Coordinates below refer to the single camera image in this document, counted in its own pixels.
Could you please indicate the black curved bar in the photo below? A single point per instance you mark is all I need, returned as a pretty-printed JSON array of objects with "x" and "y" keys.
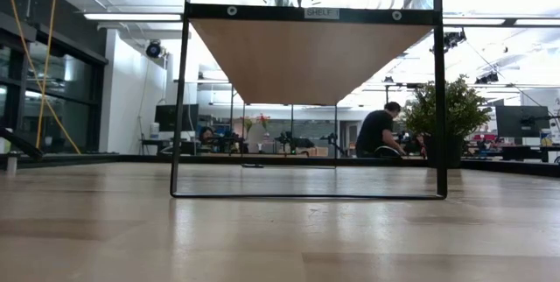
[{"x": 22, "y": 142}]

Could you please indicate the long ceiling light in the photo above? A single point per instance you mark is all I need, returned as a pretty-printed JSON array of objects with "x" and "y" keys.
[
  {"x": 131, "y": 17},
  {"x": 481, "y": 22}
]

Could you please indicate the white jug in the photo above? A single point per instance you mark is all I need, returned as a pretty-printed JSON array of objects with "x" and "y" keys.
[{"x": 155, "y": 131}]

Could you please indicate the black background robot arm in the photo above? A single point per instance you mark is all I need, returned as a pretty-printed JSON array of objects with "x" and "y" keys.
[
  {"x": 293, "y": 142},
  {"x": 225, "y": 142},
  {"x": 333, "y": 142}
]

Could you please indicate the small grey cylinder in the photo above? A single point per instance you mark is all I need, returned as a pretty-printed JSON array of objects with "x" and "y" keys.
[{"x": 11, "y": 164}]

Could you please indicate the round black ceiling camera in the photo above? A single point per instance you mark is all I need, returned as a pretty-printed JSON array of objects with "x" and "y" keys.
[{"x": 154, "y": 49}]

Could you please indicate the green potted plant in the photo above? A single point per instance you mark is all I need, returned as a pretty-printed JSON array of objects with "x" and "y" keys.
[{"x": 455, "y": 107}]

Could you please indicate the background red flower bouquet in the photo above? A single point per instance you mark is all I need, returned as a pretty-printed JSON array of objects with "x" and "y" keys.
[{"x": 262, "y": 121}]

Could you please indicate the black computer monitor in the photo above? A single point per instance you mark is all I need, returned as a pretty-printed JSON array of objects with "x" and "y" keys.
[
  {"x": 177, "y": 117},
  {"x": 522, "y": 120}
]

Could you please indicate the black metal rig frame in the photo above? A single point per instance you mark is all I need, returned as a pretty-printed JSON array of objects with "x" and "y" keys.
[{"x": 109, "y": 159}]

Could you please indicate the small colourful container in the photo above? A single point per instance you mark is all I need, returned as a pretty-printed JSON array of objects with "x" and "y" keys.
[{"x": 546, "y": 138}]

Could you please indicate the person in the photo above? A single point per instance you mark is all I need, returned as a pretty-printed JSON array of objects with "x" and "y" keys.
[
  {"x": 376, "y": 131},
  {"x": 206, "y": 135}
]

